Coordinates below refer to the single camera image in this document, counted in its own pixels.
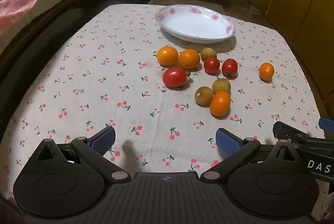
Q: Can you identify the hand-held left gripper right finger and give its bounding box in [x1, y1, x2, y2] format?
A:
[200, 128, 304, 184]

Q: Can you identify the small orange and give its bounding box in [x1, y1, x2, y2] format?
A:
[157, 46, 179, 66]
[178, 49, 201, 69]
[259, 62, 275, 81]
[209, 91, 232, 117]

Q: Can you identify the red cherry tomato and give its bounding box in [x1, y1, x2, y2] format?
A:
[204, 57, 220, 74]
[221, 58, 238, 78]
[162, 66, 191, 88]

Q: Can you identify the wooden wardrobe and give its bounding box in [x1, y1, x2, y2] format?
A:
[248, 0, 334, 110]

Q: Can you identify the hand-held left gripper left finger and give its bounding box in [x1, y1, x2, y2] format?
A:
[34, 126, 132, 184]

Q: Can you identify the cherry print tablecloth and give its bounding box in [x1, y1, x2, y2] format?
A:
[0, 3, 329, 214]

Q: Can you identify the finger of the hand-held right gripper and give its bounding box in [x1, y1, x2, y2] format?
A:
[318, 116, 334, 134]
[273, 121, 334, 147]

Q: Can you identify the white floral plate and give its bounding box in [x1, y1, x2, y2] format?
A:
[155, 5, 237, 44]

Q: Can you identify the brown longan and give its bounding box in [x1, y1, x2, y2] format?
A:
[200, 47, 218, 61]
[212, 78, 232, 95]
[195, 86, 214, 106]

